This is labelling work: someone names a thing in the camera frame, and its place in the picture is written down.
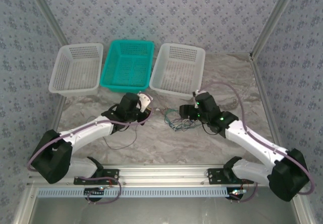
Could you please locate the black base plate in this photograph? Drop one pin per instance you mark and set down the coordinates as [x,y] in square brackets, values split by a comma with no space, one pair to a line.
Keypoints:
[214,176]
[111,174]

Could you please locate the aluminium mounting rail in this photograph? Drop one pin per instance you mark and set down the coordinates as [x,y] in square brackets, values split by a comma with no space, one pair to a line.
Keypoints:
[164,174]

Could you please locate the teal perforated plastic basket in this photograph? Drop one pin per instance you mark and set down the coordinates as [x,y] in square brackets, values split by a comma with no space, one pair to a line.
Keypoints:
[127,67]

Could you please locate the aluminium frame post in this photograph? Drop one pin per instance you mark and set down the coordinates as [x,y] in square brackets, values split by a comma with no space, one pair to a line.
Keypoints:
[275,19]
[45,14]

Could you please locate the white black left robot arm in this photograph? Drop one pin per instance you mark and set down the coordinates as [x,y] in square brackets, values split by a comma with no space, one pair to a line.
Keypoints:
[83,133]

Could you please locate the small black circuit board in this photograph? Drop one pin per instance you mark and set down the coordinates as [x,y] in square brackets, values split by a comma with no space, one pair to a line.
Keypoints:
[94,192]
[236,193]

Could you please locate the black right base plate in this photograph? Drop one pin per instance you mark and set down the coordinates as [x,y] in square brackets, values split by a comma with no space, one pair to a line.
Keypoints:
[214,176]

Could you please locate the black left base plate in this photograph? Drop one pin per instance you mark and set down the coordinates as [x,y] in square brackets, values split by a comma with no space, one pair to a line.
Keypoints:
[111,174]

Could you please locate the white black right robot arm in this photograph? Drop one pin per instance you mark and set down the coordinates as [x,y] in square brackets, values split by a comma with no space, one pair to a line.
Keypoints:
[252,143]

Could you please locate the white perforated plastic basket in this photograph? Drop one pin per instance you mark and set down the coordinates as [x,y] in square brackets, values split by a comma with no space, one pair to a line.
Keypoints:
[75,70]
[176,70]

